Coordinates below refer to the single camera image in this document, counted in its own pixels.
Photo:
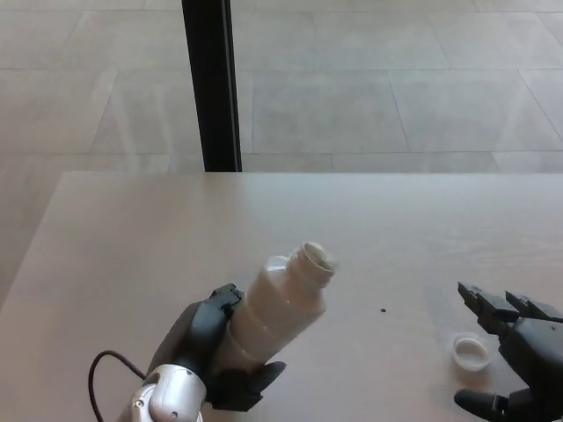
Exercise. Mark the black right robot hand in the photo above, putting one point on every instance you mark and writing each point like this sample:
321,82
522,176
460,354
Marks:
536,347

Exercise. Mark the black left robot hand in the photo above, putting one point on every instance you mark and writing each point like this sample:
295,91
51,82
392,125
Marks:
198,334

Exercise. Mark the white screw cap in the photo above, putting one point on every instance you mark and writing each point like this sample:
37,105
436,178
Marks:
470,351

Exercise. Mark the white plastic bottle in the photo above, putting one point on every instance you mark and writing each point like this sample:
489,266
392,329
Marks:
277,316

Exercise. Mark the black vertical window post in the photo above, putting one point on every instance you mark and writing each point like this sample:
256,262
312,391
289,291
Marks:
213,88

